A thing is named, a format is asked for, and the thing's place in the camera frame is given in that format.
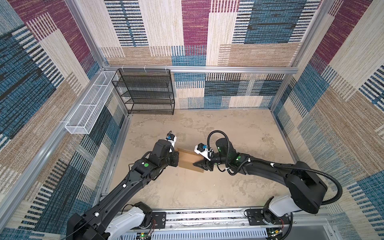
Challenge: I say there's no brown cardboard box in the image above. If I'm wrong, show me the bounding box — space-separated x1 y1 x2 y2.
177 148 205 173

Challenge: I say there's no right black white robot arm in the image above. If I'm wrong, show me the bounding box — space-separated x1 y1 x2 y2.
194 138 343 225

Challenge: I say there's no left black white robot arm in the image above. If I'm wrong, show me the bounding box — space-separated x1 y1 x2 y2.
64 140 179 240

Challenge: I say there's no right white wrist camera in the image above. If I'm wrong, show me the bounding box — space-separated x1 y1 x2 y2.
194 143 214 161

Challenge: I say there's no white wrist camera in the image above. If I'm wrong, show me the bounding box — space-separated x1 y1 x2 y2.
166 131 177 147
194 143 214 161

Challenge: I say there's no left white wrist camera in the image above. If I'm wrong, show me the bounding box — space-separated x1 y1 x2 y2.
166 131 177 147

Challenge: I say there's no aluminium front rail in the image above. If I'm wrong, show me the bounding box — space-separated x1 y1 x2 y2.
76 206 334 240

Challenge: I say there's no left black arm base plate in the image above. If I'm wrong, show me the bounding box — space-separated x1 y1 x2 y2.
140 212 167 229

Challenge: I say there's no black wire shelf rack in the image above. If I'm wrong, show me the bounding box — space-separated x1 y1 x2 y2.
112 69 176 115

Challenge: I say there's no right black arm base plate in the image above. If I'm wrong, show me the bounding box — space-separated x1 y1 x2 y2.
244 209 291 227

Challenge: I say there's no white wire mesh basket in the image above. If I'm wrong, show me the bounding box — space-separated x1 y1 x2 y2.
65 71 116 135

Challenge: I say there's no right black corrugated cable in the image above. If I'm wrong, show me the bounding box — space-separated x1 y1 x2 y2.
206 129 343 240

